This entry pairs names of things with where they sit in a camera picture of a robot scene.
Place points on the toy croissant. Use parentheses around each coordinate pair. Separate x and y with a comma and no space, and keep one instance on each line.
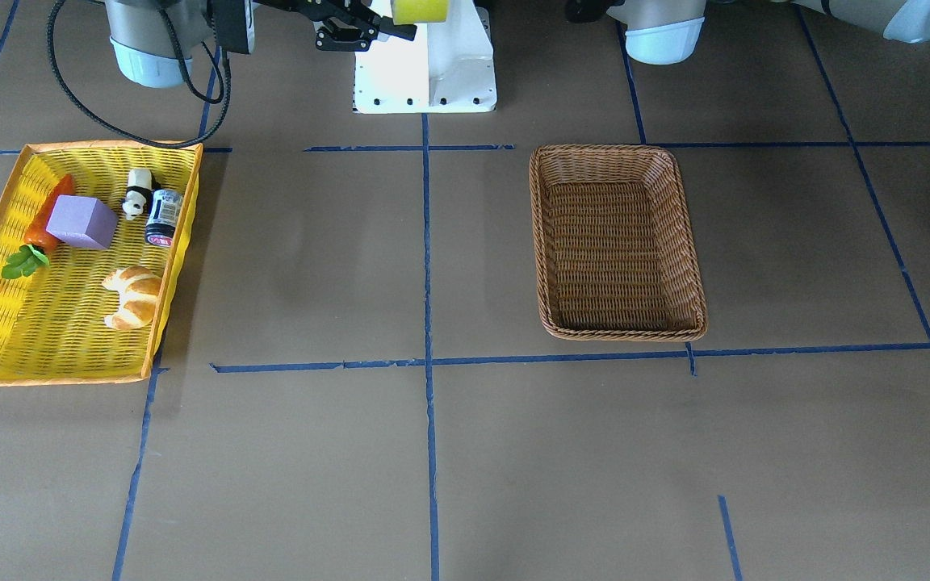
(138,290)

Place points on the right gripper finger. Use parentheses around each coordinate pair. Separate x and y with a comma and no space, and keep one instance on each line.
(351,26)

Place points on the toy panda figure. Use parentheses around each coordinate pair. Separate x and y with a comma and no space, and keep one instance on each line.
(138,193)

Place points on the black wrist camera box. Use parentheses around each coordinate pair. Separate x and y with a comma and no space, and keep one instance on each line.
(234,25)

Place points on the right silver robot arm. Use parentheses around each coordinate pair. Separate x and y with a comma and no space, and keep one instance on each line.
(154,40)

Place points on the small black labelled can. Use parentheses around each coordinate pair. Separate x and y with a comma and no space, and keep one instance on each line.
(162,217)

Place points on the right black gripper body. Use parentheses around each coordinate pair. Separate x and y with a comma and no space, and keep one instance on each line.
(341,32)

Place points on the purple foam block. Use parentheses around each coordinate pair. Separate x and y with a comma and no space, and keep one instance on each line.
(82,222)

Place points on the orange toy carrot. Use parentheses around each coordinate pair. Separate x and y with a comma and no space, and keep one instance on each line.
(37,242)

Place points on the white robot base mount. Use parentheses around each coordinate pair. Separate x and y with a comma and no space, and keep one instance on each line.
(448,68)

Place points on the yellow plastic woven basket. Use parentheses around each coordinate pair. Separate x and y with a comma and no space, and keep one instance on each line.
(51,324)

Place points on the yellow tape roll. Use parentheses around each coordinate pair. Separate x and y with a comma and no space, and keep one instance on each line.
(411,12)

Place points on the brown wicker basket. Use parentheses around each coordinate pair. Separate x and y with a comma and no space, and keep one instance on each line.
(613,244)

